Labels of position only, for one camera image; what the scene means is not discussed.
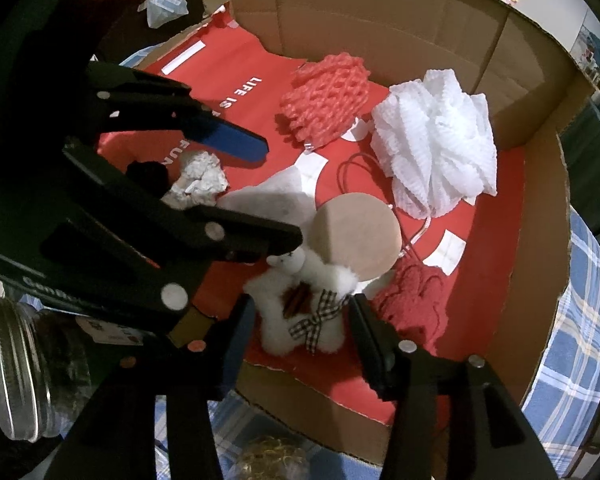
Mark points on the table with green cloth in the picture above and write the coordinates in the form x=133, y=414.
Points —
x=595, y=150

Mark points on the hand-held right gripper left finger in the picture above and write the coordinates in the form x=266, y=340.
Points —
x=235, y=345

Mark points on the red knitted pouch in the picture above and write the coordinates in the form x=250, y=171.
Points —
x=415, y=305

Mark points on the red foam net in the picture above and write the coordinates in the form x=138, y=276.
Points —
x=325, y=100

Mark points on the large glass jar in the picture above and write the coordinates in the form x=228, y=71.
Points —
x=25, y=360

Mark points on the brown cardboard box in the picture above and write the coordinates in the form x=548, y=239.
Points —
x=380, y=20

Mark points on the blue plaid blanket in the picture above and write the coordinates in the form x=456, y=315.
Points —
x=580, y=335

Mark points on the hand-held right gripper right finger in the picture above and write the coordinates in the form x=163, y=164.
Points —
x=375, y=355

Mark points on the black pompom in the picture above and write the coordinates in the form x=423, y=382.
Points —
x=147, y=172

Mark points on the white plush toy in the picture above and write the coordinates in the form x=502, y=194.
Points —
x=275, y=330

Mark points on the beige round puff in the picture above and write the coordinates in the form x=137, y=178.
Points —
x=360, y=235

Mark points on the red paper bag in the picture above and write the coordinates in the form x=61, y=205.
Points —
x=260, y=105

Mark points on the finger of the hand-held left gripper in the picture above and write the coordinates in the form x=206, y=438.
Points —
x=230, y=140
x=250, y=237

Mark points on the white tissue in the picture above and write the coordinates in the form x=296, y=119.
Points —
x=200, y=175

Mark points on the white foam net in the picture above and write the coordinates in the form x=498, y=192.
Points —
x=430, y=145

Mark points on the small glass jar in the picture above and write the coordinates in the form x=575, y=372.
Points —
x=270, y=460

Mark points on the white cotton pad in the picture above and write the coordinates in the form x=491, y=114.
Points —
x=275, y=195

